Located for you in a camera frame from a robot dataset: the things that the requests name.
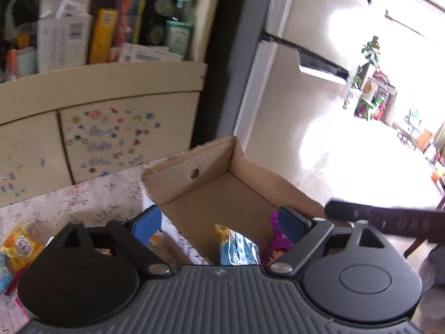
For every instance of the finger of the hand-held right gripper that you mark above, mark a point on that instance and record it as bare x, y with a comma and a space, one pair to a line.
347, 212

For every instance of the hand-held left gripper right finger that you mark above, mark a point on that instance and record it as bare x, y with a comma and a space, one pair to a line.
292, 225

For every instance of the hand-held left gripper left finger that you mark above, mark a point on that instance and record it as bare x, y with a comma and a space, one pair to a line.
147, 223

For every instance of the brown cardboard box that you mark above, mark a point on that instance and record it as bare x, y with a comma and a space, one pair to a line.
243, 195

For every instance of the wooden chair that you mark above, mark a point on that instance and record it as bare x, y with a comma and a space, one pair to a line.
413, 247

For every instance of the purple snack packet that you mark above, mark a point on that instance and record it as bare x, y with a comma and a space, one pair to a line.
276, 247

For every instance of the floral tablecloth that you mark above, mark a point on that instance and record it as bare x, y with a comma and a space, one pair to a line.
97, 198

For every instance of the blue and yellow snack packet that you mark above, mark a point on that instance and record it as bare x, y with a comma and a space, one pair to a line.
236, 247

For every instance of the colourful toy shelf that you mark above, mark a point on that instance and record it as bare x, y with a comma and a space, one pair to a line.
373, 94

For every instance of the light blue snack packet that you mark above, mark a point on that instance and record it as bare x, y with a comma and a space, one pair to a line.
4, 275

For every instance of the black metal bar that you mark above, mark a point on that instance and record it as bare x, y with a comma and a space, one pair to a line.
313, 61

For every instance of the flat white medicine box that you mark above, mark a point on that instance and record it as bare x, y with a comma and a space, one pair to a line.
149, 54

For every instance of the beige cabinet with stickers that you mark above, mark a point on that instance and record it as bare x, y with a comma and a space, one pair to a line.
34, 87

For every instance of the yellow box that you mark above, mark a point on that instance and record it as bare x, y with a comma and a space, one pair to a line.
102, 34

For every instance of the white box with barcode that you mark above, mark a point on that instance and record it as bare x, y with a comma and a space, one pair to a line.
62, 45

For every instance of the colourful striped box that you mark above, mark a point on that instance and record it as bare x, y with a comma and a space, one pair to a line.
130, 17

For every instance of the orange tube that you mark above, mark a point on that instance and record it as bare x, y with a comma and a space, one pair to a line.
11, 64

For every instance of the white plastic jug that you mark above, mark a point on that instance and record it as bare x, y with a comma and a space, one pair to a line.
21, 7

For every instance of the white door frame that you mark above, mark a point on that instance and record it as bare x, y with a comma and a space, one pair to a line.
264, 59

